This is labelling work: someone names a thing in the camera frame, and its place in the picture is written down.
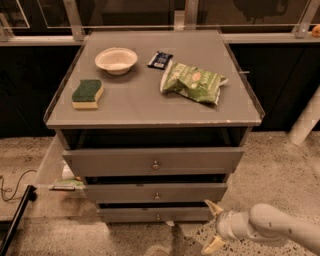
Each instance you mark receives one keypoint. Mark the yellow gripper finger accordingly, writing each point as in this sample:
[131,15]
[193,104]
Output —
[214,208]
[213,244]

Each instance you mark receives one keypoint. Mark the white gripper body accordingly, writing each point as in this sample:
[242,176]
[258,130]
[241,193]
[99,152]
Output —
[223,226]

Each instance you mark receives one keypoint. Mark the grey bottom drawer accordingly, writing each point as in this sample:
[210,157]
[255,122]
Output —
[144,215]

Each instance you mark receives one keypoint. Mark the grey drawer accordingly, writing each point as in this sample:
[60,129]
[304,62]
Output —
[144,215]
[153,161]
[155,193]

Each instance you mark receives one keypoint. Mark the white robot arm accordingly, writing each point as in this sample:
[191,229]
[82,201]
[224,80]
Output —
[263,224]

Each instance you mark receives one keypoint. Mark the grey top drawer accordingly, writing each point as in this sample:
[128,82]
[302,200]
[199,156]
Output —
[153,161]

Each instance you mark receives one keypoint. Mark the grey drawer cabinet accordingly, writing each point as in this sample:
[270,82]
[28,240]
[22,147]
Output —
[132,113]

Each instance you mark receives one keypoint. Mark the grey middle drawer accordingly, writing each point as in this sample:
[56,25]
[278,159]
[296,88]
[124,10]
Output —
[155,193]

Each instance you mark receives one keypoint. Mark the green chip bag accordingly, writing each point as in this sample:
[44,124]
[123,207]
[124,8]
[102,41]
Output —
[193,83]

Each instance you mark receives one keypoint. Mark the dark blue snack packet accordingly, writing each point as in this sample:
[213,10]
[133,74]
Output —
[160,60]

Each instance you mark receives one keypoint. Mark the green yellow sponge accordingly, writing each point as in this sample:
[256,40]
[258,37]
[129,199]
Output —
[87,94]

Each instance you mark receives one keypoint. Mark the white paper bowl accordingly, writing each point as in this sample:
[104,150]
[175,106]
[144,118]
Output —
[116,61]

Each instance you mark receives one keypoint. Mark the black metal bar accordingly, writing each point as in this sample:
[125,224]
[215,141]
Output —
[12,225]

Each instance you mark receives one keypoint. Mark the metal window railing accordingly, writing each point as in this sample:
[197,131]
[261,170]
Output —
[72,22]

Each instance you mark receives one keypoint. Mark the orange fruit on ledge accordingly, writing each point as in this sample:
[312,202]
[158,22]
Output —
[316,31]

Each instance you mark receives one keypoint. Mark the white post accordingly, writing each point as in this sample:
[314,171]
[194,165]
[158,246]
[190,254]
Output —
[307,120]

